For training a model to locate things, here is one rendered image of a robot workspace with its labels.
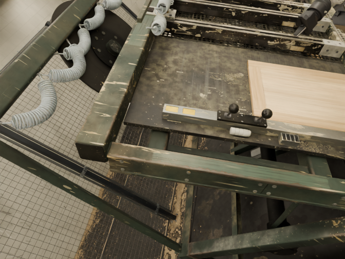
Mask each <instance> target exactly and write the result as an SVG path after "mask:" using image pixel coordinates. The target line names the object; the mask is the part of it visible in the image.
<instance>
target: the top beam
mask: <svg viewBox="0 0 345 259"><path fill-rule="evenodd" d="M154 18H155V15H148V14H146V15H145V16H144V18H143V21H142V23H137V20H136V22H135V24H134V26H133V28H132V30H131V32H130V34H129V36H128V38H127V40H126V42H125V44H124V46H123V48H122V50H121V52H120V53H119V55H118V57H117V59H116V61H115V63H114V65H113V67H112V69H111V71H110V73H109V75H108V77H107V79H106V81H105V83H104V84H103V86H102V88H101V90H100V92H99V94H98V96H97V98H96V100H95V102H94V104H93V106H92V108H91V110H90V112H89V114H88V115H87V117H86V119H85V121H84V123H83V125H82V127H81V129H80V131H79V133H78V135H77V137H76V139H75V145H76V148H77V151H78V153H79V156H80V158H81V159H86V160H92V161H98V162H108V158H107V154H106V152H107V150H108V147H109V145H110V142H115V141H116V138H117V136H118V133H119V130H120V128H121V125H122V122H123V120H124V117H125V114H126V112H127V109H128V106H129V103H130V101H131V98H132V95H133V92H134V90H135V87H136V85H137V82H138V79H139V77H140V74H141V71H142V69H143V66H144V63H145V61H146V58H147V55H148V53H149V50H150V47H151V45H152V42H153V40H154V37H155V35H154V34H153V32H152V30H151V29H146V27H151V25H152V23H153V21H154Z"/></svg>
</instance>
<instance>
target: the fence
mask: <svg viewBox="0 0 345 259"><path fill-rule="evenodd" d="M166 106H173V107H178V112H170V111H166ZM184 108H185V109H192V110H195V115H189V114H183V109H184ZM162 119H168V120H175V121H181V122H188V123H194V124H201V125H207V126H213V127H220V128H226V129H230V128H231V127H234V128H242V129H246V130H250V131H251V133H256V134H263V135H269V136H275V137H278V136H279V135H280V133H286V134H293V135H298V137H299V140H301V141H307V142H314V143H321V144H327V145H333V146H339V147H345V132H342V131H335V130H331V129H325V128H318V127H311V126H305V125H299V124H292V123H285V122H279V121H273V120H267V128H264V127H257V126H251V125H245V124H238V123H231V122H225V121H219V120H217V112H214V111H210V110H203V109H197V108H190V107H184V106H177V105H171V104H164V108H163V113H162Z"/></svg>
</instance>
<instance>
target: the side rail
mask: <svg viewBox="0 0 345 259"><path fill-rule="evenodd" d="M107 158H108V161H109V165H110V168H109V169H110V171H111V172H115V173H121V174H127V175H133V176H140V177H146V178H152V179H158V180H164V181H170V182H176V183H182V184H188V185H192V186H199V187H205V188H211V189H217V190H224V191H230V192H236V193H242V194H248V195H254V196H260V197H266V198H272V199H278V200H285V201H291V202H297V203H301V204H307V205H314V206H320V207H326V208H332V209H338V210H344V211H345V179H339V178H332V177H326V176H320V175H313V174H307V173H301V172H294V171H288V170H282V169H276V168H269V167H265V166H259V165H253V164H247V163H240V162H234V161H228V160H222V159H215V158H209V157H203V156H196V155H190V154H184V153H177V152H171V151H165V150H159V149H152V148H148V147H142V146H136V145H130V144H123V143H117V142H112V144H111V147H110V149H109V152H108V154H107Z"/></svg>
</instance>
